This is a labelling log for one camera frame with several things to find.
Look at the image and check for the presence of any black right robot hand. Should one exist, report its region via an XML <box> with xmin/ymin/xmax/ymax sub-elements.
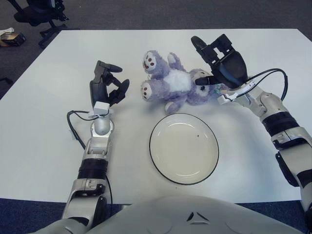
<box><xmin>191</xmin><ymin>34</ymin><xmax>248</xmax><ymax>90</ymax></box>

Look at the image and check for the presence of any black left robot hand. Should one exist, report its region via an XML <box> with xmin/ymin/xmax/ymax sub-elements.
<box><xmin>89</xmin><ymin>60</ymin><xmax>130</xmax><ymax>109</ymax></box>

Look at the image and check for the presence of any purple plush rabbit doll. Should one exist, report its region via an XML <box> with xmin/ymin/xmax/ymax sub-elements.
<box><xmin>140</xmin><ymin>50</ymin><xmax>231</xmax><ymax>115</ymax></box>

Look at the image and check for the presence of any white plate with black rim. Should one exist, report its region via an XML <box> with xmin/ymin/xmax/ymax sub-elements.
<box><xmin>149</xmin><ymin>113</ymin><xmax>219</xmax><ymax>185</ymax></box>

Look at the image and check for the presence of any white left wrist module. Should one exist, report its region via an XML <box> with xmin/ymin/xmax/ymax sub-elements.
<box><xmin>89</xmin><ymin>101</ymin><xmax>114</xmax><ymax>120</ymax></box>

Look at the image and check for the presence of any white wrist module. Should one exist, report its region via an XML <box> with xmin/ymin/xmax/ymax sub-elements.
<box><xmin>218</xmin><ymin>79</ymin><xmax>259</xmax><ymax>105</ymax></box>
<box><xmin>89</xmin><ymin>101</ymin><xmax>114</xmax><ymax>120</ymax></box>

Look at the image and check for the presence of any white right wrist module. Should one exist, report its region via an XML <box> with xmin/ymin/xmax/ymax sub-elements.
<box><xmin>218</xmin><ymin>79</ymin><xmax>259</xmax><ymax>105</ymax></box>

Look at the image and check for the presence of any black office chair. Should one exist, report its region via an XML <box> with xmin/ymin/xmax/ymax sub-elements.
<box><xmin>13</xmin><ymin>0</ymin><xmax>80</xmax><ymax>48</ymax></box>

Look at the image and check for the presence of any brown cardboard box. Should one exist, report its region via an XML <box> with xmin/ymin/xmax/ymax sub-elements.
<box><xmin>0</xmin><ymin>32</ymin><xmax>26</xmax><ymax>46</ymax></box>

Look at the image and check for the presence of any grey robot torso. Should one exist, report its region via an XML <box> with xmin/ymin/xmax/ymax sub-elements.
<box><xmin>89</xmin><ymin>195</ymin><xmax>300</xmax><ymax>234</ymax></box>

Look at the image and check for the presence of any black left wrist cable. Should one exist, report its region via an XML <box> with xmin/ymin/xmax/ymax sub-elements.
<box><xmin>66</xmin><ymin>110</ymin><xmax>95</xmax><ymax>149</ymax></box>

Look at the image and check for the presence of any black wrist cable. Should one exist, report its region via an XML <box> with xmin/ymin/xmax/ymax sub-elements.
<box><xmin>66</xmin><ymin>110</ymin><xmax>95</xmax><ymax>149</ymax></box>
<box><xmin>246</xmin><ymin>68</ymin><xmax>290</xmax><ymax>102</ymax></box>

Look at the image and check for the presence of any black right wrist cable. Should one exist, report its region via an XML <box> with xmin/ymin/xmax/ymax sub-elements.
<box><xmin>246</xmin><ymin>68</ymin><xmax>290</xmax><ymax>102</ymax></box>

